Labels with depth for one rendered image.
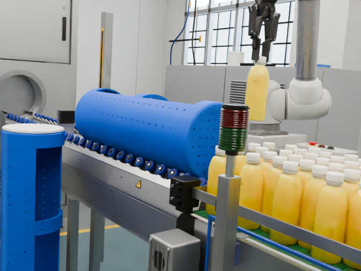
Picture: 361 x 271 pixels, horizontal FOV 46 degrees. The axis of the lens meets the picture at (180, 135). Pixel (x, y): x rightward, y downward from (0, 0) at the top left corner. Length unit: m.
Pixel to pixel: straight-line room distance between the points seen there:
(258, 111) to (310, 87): 0.75
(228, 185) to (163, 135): 0.62
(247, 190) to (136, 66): 6.03
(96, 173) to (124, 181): 0.24
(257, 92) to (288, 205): 0.44
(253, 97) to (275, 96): 0.75
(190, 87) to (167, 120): 2.84
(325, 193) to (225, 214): 0.25
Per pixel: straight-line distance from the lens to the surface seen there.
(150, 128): 1.59
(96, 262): 2.58
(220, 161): 1.28
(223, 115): 0.92
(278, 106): 2.15
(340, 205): 1.05
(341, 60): 4.27
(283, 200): 1.12
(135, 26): 7.14
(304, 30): 2.10
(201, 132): 1.46
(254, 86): 1.41
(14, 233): 2.11
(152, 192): 1.63
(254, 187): 1.20
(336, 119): 3.31
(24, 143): 1.99
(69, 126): 2.61
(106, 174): 1.92
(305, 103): 2.14
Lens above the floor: 1.31
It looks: 8 degrees down
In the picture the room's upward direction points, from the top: 4 degrees clockwise
